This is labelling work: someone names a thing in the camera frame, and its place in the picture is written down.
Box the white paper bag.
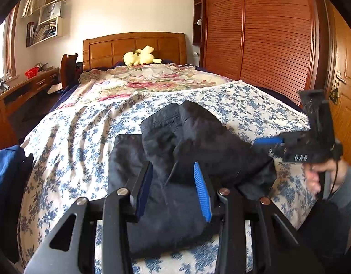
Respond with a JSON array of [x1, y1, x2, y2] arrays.
[[39, 1, 62, 24]]

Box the hanging door ornament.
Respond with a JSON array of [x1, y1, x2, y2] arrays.
[[329, 87, 340, 105]]

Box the yellow plush toy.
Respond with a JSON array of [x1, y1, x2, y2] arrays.
[[122, 45, 164, 66]]

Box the wooden bed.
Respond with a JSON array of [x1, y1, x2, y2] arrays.
[[17, 31, 319, 274]]

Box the brass door handle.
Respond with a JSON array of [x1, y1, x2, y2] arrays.
[[335, 70, 347, 88]]

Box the white wall shelf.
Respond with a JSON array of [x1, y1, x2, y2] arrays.
[[20, 0, 69, 48]]

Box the wooden desk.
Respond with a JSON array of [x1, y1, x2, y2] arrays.
[[0, 67, 61, 152]]

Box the person's dark pants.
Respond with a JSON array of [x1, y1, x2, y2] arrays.
[[298, 199, 351, 264]]

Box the wooden chair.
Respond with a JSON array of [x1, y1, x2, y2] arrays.
[[59, 53, 79, 90]]

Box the wooden door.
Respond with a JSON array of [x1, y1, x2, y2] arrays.
[[324, 0, 351, 162]]

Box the blue garment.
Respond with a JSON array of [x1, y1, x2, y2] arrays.
[[0, 145, 27, 236]]

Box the wooden window frame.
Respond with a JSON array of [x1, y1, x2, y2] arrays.
[[2, 2, 21, 81]]

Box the wooden louvered wardrobe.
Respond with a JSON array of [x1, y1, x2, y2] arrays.
[[199, 0, 328, 107]]

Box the person's right hand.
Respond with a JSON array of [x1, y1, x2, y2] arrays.
[[304, 163, 320, 198]]

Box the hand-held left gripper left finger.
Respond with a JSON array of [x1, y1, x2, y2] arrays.
[[24, 160, 154, 274]]

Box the dark blue jacket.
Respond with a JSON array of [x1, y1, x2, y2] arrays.
[[107, 100, 278, 260]]

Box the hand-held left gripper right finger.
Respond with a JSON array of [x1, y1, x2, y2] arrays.
[[193, 162, 326, 274]]

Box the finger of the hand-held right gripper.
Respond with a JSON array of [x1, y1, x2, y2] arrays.
[[267, 145, 285, 156], [253, 136, 285, 146]]

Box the pink floral quilt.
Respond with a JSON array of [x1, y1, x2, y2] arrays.
[[57, 63, 235, 104]]

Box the wooden side shelf unit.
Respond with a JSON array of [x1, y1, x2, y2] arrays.
[[192, 0, 205, 46]]

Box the black cloth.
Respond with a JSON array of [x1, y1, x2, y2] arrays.
[[8, 152, 35, 264]]

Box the blue floral bed sheet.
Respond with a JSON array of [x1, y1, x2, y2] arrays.
[[17, 80, 319, 274]]

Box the row of books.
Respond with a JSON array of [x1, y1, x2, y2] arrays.
[[26, 21, 55, 47]]

